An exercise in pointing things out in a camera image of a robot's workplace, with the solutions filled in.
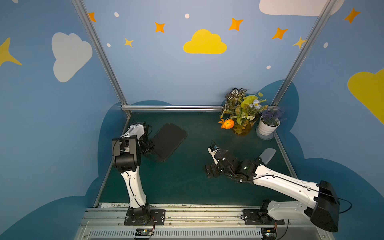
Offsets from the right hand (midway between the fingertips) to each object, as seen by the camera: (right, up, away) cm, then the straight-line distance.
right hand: (211, 162), depth 79 cm
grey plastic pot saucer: (+42, +12, +26) cm, 50 cm away
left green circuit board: (-34, -32, -7) cm, 48 cm away
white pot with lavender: (+41, +24, +19) cm, 51 cm away
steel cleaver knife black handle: (+39, 0, +19) cm, 43 cm away
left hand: (-39, +3, +19) cm, 44 cm away
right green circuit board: (+27, -33, -7) cm, 44 cm away
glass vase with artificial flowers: (+20, +29, +13) cm, 37 cm away
